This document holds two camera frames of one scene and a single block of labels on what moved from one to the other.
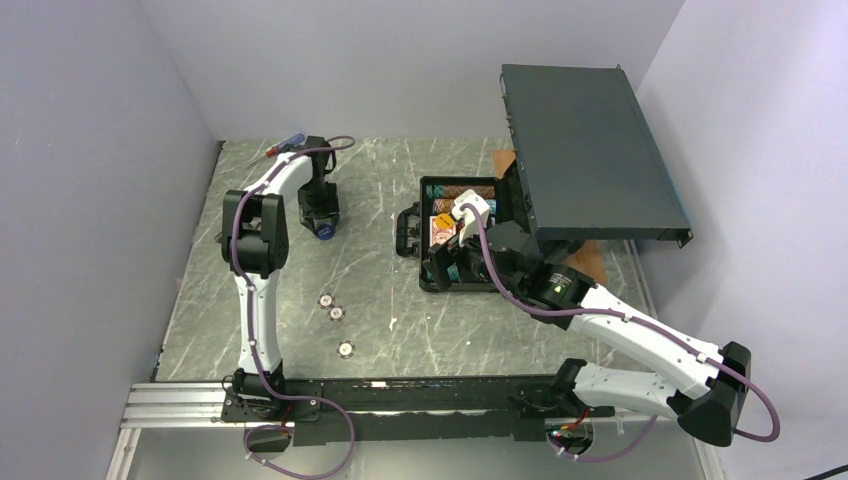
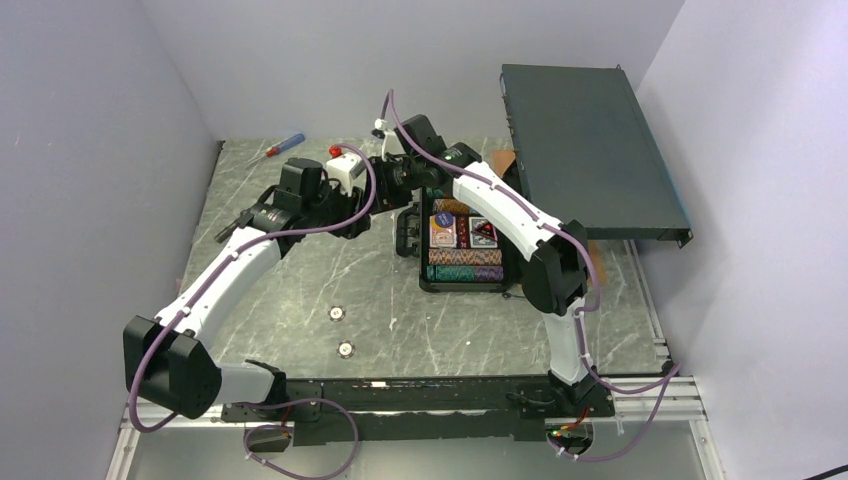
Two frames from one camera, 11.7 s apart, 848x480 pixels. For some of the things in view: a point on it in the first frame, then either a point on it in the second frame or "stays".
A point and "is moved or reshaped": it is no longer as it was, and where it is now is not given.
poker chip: [345, 349] stays
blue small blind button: [325, 231] is moved or reshaped
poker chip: [336, 313] stays
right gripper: [438, 262] → [382, 195]
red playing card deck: [438, 235] stays
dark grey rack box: [591, 169] stays
